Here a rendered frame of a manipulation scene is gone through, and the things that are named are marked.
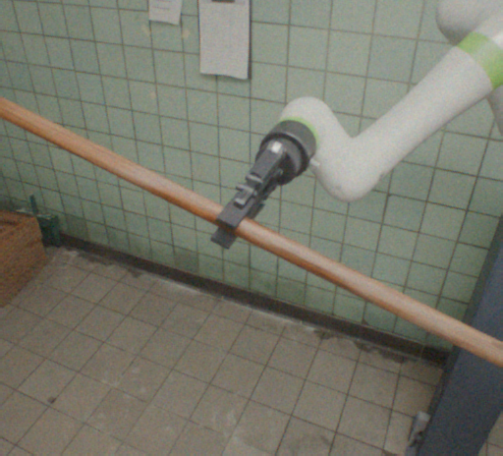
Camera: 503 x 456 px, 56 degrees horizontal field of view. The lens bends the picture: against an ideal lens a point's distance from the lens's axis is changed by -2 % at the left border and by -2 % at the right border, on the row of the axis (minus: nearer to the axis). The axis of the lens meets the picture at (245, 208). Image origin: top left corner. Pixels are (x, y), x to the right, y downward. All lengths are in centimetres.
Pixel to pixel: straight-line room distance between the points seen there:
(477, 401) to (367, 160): 112
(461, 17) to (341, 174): 42
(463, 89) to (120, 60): 165
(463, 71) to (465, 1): 20
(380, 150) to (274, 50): 105
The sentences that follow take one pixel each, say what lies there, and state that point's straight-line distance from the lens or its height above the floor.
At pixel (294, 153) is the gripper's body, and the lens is 79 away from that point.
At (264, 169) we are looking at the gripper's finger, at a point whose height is 156.
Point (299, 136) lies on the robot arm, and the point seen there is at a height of 155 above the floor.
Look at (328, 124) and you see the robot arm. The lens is 92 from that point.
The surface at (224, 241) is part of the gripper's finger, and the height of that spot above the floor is 149.
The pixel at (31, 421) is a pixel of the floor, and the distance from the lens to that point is 241.
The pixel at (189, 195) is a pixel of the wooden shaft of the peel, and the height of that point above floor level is 154.
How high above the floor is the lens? 190
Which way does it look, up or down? 34 degrees down
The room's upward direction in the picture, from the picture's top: straight up
